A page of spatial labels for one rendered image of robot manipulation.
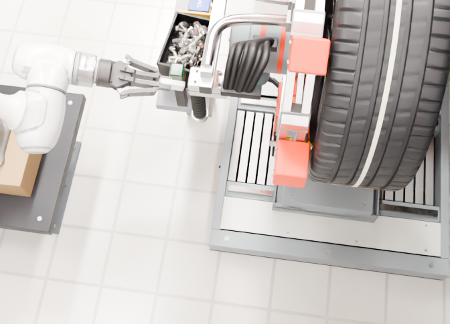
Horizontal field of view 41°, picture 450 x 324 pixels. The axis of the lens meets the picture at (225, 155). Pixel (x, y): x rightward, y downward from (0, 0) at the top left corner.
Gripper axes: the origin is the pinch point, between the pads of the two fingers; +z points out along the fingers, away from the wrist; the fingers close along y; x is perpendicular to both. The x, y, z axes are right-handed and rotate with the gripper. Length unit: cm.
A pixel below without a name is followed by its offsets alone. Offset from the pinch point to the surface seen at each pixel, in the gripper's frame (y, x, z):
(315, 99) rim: 1.9, -2.1, 41.3
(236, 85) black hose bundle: -15.4, -32.6, 10.2
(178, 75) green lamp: 5.5, 3.9, 2.2
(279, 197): -12, 45, 47
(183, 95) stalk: 5.8, 16.0, 5.8
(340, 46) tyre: -14, -52, 26
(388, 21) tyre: -9, -56, 34
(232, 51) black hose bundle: -10.0, -37.1, 7.9
